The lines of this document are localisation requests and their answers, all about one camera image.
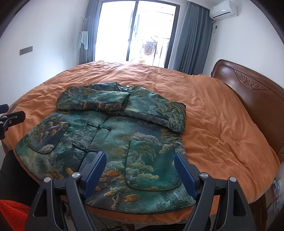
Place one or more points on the grey left curtain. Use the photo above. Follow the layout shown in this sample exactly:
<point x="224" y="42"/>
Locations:
<point x="93" y="10"/>

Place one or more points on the coat rack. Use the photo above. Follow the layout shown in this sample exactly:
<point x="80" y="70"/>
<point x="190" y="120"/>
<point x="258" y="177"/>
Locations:
<point x="84" y="24"/>

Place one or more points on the orange fleece sleeve forearm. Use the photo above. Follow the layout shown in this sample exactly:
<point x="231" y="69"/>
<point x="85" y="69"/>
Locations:
<point x="13" y="215"/>

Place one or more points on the light blue hanging towel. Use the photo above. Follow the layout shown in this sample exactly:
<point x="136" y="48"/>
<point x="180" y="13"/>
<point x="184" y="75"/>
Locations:
<point x="83" y="40"/>

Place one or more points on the grey right curtain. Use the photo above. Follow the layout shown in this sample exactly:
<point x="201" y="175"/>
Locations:
<point x="194" y="40"/>

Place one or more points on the grey wall switch panel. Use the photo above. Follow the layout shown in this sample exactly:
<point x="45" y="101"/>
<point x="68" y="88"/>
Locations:
<point x="26" y="50"/>

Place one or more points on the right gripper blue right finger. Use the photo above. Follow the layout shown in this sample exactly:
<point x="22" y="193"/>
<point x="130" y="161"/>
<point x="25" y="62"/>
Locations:
<point x="189" y="175"/>

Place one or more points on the brown wooden headboard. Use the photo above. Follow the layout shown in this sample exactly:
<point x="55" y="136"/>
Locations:
<point x="262" y="98"/>

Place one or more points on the green patterned padded jacket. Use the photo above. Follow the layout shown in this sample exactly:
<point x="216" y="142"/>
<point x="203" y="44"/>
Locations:
<point x="137" y="129"/>

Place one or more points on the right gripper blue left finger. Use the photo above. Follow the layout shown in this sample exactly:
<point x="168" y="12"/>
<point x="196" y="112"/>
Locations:
<point x="91" y="174"/>

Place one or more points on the white air conditioner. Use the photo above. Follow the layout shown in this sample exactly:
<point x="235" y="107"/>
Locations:
<point x="224" y="10"/>

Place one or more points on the grey curtain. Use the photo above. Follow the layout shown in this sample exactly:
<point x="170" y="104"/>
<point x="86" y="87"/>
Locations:
<point x="194" y="40"/>
<point x="93" y="10"/>

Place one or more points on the window with dark frame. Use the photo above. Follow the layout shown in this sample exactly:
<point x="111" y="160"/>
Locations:
<point x="137" y="31"/>

